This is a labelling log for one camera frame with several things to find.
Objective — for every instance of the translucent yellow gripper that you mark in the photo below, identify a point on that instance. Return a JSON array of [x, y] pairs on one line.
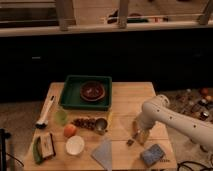
[[139, 135]]

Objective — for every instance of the silver metal fork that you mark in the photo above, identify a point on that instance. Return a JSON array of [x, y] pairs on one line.
[[132, 140]]

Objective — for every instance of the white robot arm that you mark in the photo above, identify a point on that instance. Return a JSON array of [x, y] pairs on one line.
[[157, 109]]

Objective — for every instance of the small metal cup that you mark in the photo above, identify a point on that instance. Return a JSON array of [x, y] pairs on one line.
[[101, 126]]

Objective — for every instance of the green plastic cup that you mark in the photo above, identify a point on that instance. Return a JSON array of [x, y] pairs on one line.
[[60, 117]]

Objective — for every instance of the blue sponge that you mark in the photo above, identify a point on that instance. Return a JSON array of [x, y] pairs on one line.
[[152, 155]]

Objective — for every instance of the grey folded cloth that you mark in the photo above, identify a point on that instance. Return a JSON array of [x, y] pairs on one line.
[[102, 154]]

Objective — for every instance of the bunch of dark grapes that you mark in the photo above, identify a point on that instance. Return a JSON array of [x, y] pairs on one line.
[[87, 123]]

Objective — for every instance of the dark red bowl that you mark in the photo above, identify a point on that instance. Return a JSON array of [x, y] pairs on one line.
[[92, 91]]

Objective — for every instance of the orange fruit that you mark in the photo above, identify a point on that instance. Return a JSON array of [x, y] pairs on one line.
[[69, 130]]

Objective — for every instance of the green plastic tray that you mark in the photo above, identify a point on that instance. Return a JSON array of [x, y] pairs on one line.
[[70, 95]]

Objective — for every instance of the brown sandwich block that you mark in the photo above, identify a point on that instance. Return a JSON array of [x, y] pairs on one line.
[[47, 147]]

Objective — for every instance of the green cucumber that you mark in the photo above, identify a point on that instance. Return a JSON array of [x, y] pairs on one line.
[[38, 159]]

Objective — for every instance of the black stand with cable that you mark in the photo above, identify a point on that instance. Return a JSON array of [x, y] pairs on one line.
[[3, 153]]

